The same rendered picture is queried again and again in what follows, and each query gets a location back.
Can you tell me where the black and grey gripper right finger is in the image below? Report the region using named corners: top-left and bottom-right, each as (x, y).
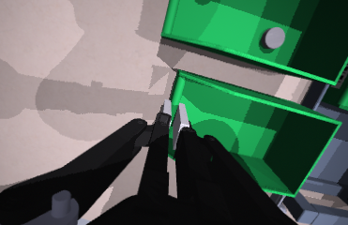
top-left (173, 103), bottom-right (298, 225)

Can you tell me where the dark grey metal shelf rack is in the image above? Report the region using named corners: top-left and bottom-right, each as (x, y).
top-left (270, 81), bottom-right (348, 225)

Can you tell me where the grey metal disc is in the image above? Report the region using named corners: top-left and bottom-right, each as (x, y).
top-left (262, 27), bottom-right (285, 49)

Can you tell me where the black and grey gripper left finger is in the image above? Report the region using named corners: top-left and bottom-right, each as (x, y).
top-left (0, 99), bottom-right (172, 225)

